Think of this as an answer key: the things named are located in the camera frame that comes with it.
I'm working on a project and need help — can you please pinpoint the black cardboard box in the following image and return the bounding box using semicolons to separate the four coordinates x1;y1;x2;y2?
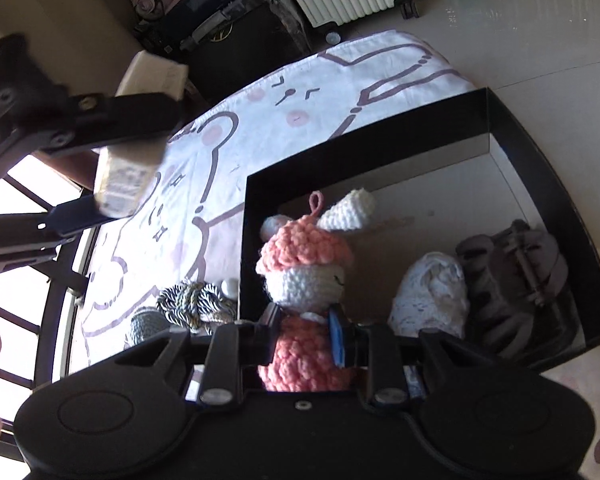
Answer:
237;87;600;376

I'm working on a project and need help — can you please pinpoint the yellow tissue pack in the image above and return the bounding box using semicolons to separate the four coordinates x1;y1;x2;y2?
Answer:
94;51;190;218

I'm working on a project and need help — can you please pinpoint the striped knotted rope toy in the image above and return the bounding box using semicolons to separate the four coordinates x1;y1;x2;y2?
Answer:
156;280;241;336

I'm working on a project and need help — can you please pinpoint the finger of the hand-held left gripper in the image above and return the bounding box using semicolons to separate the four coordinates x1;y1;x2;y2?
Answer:
0;34;186;181
0;194;108;272

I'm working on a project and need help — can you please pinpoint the brown curtain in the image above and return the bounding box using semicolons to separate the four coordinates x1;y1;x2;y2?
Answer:
30;152;98;193

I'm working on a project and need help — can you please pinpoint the black window railing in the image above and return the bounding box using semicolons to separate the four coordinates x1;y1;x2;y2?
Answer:
0;155;111;461

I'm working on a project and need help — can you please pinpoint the pink white crochet bunny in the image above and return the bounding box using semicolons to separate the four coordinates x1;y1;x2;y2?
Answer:
255;191;376;392

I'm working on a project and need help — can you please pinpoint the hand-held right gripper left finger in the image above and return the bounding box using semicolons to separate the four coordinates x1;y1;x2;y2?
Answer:
115;304;282;407

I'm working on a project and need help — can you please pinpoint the grey crochet frog toy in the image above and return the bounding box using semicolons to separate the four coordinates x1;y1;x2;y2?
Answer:
125;308;171;351

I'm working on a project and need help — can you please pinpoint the dark blue bag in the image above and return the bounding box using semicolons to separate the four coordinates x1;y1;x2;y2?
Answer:
145;0;261;51

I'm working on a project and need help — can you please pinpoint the bear print blanket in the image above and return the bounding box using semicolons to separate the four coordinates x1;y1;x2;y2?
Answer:
67;30;600;480

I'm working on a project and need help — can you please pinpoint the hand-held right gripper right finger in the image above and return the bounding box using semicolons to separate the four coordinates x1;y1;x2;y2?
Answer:
328;310;486;407

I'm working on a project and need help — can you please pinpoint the brown hair claw clip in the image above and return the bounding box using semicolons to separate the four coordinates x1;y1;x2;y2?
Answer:
455;220;571;356

